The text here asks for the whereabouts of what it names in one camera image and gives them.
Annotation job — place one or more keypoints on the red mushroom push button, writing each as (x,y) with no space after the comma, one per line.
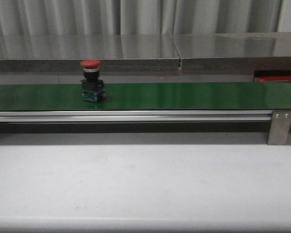
(93,88)

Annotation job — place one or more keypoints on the green conveyor belt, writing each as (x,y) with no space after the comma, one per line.
(148,96)

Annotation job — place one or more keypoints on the grey counter right slab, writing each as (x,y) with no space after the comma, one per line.
(235,51)

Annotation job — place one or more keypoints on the grey counter slab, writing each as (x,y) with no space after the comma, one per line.
(235,51)
(63,53)

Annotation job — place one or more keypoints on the grey counter left slab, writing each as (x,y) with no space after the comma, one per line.
(63,53)

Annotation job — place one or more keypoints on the red plastic tray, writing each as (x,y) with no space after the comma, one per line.
(274,79)

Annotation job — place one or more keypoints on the grey curtain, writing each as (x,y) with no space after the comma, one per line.
(111,17)

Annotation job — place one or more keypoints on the aluminium conveyor side rail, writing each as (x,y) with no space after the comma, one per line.
(135,116)

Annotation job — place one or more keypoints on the steel conveyor support bracket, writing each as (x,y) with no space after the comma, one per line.
(280,126)

